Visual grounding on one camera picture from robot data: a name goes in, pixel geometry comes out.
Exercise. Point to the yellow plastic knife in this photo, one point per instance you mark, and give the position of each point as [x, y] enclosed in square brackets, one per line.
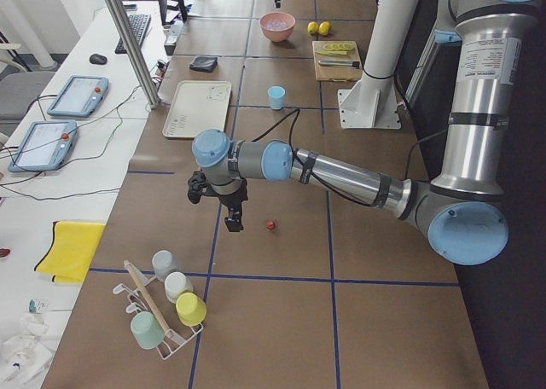
[332, 52]

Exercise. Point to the white upturned cup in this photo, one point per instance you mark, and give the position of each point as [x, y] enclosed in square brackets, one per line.
[176, 284]

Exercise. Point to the lower whole lemon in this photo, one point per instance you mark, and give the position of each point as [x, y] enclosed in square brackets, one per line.
[312, 28]

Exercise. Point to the whole lemon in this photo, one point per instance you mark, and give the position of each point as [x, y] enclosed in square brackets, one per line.
[312, 28]
[324, 28]

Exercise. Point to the white wire cup rack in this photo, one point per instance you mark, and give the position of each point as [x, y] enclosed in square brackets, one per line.
[183, 335]

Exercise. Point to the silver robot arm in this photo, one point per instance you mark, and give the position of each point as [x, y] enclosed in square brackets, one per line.
[457, 211]

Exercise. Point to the grey upturned cup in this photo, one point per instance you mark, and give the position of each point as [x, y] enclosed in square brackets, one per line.
[164, 263]

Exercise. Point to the yellow upturned cup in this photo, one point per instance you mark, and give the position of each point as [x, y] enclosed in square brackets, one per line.
[191, 309]

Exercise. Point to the wooden cutting board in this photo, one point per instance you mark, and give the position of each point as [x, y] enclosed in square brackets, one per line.
[336, 73]

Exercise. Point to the near blue teach pendant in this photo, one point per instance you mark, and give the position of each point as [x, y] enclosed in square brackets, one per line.
[45, 146]

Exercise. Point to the black keyboard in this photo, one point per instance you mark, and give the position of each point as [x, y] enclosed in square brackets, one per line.
[139, 24]

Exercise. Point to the yellow cloth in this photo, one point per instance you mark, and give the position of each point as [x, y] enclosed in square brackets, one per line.
[72, 249]

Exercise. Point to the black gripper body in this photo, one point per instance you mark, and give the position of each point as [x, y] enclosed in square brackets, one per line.
[233, 200]

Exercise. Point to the light blue plastic cup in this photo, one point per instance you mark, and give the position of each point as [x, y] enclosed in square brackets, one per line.
[276, 96]

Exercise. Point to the wooden rack handle rod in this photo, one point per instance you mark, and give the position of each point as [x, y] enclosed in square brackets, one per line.
[141, 282]

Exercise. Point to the blue teach pendant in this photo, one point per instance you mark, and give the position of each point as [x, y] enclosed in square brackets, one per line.
[45, 146]
[79, 97]

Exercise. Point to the pink bowl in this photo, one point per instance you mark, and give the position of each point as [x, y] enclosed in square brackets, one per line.
[277, 36]

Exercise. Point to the crumpled white tissue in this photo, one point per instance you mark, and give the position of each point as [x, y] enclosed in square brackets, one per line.
[27, 349]

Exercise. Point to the far blue teach pendant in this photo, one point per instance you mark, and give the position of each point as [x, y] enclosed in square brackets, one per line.
[79, 97]

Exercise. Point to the upper whole lemon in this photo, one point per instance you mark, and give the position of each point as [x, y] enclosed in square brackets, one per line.
[324, 28]

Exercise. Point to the pile of clear ice cubes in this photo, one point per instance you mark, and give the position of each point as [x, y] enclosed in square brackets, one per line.
[276, 24]

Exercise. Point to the black computer mouse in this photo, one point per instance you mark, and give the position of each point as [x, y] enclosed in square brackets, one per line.
[98, 59]

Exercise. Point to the aluminium frame post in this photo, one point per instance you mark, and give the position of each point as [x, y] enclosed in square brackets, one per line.
[120, 19]

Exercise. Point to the steel muddler with black tip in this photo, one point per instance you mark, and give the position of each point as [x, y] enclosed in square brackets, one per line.
[334, 63]

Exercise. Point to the mint green upturned cup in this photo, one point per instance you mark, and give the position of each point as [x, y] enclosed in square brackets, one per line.
[146, 330]

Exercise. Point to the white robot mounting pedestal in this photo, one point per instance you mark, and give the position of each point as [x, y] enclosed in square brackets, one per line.
[371, 103]

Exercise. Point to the cream bear serving tray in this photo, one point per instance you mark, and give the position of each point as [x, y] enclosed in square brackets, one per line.
[197, 106]

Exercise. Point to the grey folded cloth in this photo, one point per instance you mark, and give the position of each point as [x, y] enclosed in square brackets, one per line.
[203, 64]

